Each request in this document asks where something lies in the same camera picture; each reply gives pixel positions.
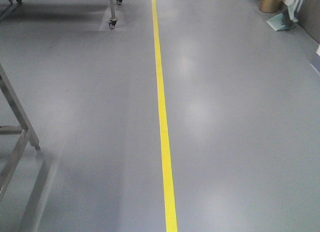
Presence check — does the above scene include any near steel rack leg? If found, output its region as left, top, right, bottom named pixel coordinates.
left=0, top=68, right=41, bottom=198

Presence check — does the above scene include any gold cylindrical bin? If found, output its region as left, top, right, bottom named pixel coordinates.
left=259, top=0, right=282, bottom=13

